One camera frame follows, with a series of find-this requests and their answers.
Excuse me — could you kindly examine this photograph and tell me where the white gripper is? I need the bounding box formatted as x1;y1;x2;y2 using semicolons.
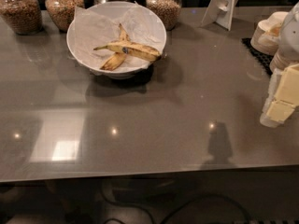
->
260;63;299;128

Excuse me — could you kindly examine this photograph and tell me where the white folded card stand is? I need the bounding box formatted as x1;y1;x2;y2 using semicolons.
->
201;0;238;31

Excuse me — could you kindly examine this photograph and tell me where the yellow spotted banana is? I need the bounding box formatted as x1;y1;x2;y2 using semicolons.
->
94;41;162;62

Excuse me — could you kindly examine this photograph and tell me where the glass jar far left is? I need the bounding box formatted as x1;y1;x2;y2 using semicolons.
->
0;0;42;35

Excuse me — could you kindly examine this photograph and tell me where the black cable under table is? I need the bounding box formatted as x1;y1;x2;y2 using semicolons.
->
99;177;253;224

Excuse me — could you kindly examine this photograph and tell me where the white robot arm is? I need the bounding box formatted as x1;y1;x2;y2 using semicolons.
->
260;3;299;128

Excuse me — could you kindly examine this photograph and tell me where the white ceramic bowl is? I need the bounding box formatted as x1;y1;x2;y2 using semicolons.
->
65;1;168;80

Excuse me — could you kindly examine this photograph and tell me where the black rubber mat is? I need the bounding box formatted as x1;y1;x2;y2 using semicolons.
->
241;38;273;77

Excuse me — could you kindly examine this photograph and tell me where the white paper liner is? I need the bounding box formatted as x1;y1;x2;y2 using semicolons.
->
73;2;166;75

